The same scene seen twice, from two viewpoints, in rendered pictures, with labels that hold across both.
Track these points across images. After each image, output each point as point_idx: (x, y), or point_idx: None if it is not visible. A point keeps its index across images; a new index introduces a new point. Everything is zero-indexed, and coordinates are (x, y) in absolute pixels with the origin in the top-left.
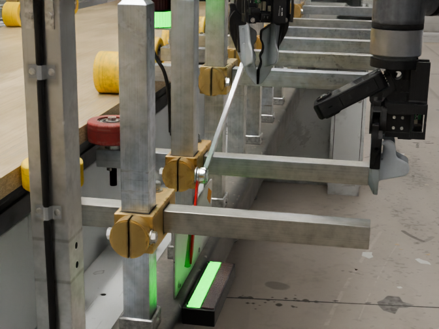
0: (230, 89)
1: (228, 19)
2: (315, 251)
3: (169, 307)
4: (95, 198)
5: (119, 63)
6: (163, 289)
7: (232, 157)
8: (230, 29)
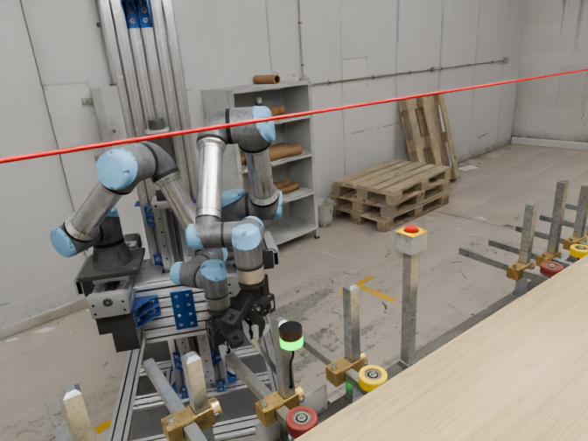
0: (266, 353)
1: (262, 324)
2: None
3: (333, 404)
4: (356, 381)
5: (359, 307)
6: (325, 416)
7: (265, 386)
8: (264, 326)
